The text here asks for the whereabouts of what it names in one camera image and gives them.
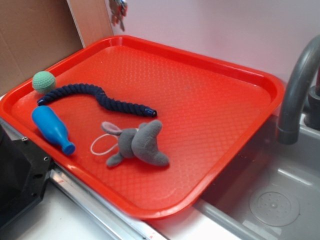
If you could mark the silver keys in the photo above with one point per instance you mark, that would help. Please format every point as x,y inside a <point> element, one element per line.
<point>118,12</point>

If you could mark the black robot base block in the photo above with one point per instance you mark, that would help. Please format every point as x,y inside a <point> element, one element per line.
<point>24,172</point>

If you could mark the red plastic tray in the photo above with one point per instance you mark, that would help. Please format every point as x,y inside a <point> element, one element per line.
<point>209,109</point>

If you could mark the grey plush mouse toy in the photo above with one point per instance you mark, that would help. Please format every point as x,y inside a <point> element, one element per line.
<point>140,143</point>

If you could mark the blue plastic bottle toy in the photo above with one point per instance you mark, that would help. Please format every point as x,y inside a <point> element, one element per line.
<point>52,128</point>

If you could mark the green rubber ball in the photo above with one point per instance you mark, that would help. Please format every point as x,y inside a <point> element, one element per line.
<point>43,82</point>

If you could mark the grey toy faucet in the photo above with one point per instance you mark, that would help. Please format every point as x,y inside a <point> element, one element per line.
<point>302,78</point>

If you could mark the grey plastic sink basin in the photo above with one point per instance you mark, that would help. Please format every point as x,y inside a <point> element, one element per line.
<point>269,190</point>

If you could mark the brown cardboard panel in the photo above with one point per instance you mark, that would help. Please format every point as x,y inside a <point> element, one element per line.
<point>35,34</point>

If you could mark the dark faucet knob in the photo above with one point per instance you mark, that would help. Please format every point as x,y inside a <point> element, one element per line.
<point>312,106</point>

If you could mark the navy blue rope toy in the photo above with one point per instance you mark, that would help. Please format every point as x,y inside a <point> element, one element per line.
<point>99,94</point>

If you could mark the silver metal rail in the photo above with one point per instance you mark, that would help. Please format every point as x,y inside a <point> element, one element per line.
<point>70,211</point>

